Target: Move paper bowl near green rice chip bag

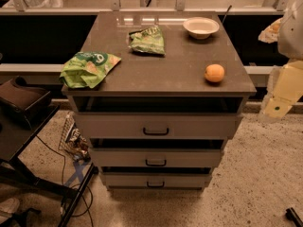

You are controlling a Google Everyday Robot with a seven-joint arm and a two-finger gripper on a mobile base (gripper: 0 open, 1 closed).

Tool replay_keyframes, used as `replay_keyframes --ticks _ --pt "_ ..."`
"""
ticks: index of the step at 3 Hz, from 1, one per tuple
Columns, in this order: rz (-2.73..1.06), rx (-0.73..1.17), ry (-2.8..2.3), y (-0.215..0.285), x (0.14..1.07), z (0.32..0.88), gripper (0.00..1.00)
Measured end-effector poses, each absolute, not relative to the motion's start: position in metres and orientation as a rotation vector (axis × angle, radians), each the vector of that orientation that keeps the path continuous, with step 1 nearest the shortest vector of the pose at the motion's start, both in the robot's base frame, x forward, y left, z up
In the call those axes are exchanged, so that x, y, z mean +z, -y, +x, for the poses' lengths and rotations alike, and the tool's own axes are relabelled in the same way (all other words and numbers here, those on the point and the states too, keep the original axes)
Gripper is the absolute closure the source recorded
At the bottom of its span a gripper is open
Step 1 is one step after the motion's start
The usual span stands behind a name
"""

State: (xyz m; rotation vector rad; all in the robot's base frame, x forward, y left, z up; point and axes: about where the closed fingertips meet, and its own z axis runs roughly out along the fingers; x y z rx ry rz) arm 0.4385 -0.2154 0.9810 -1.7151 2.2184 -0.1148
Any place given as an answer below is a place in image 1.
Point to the middle drawer with handle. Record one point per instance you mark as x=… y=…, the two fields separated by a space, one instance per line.
x=154 y=158

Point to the crumpled green snack bag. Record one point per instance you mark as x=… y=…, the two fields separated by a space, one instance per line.
x=87 y=69

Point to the white paper bowl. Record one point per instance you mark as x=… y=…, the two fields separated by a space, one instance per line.
x=200 y=27

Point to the wire basket with snacks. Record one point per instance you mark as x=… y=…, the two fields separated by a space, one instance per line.
x=72 y=142

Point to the black side table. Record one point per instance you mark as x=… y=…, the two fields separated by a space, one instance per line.
x=14 y=139

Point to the green rice chip bag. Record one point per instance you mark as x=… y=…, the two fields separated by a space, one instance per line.
x=149 y=40

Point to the dark brown box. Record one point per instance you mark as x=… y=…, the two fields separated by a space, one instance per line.
x=21 y=101

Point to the black object floor corner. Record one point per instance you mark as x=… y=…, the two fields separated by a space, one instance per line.
x=294 y=217

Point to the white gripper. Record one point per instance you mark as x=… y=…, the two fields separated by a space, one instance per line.
x=292 y=37

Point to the drawer with handle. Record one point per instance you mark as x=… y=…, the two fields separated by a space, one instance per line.
x=154 y=158
x=157 y=125
x=161 y=180

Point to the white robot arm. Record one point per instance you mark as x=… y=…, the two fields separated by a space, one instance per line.
x=288 y=33

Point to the grey drawer cabinet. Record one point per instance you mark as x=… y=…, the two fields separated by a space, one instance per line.
x=144 y=83

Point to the orange fruit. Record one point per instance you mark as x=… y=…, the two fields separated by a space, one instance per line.
x=214 y=73

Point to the top drawer with handle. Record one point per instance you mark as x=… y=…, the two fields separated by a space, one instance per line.
x=157 y=125

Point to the bottom drawer with handle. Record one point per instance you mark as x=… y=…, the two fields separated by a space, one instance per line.
x=161 y=180

